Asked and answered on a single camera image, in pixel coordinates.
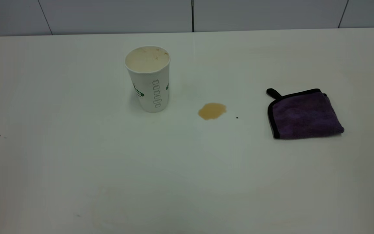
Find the white paper cup green logo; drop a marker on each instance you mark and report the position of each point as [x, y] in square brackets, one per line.
[149, 84]

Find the purple cloth with black trim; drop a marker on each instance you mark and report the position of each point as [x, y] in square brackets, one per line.
[305, 115]

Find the brown coffee spill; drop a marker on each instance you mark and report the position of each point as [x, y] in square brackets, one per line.
[212, 111]

